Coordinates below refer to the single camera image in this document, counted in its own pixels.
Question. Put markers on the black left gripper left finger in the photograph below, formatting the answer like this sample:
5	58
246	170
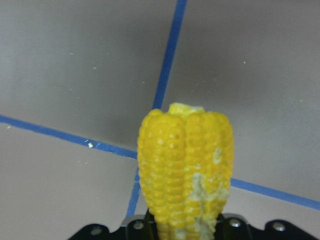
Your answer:
139	227

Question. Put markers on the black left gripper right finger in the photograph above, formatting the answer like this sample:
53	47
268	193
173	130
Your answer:
231	227

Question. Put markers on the yellow corn cob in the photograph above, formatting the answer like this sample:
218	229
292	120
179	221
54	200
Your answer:
185	159

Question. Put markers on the black camera mount housing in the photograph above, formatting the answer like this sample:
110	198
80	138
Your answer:
277	229

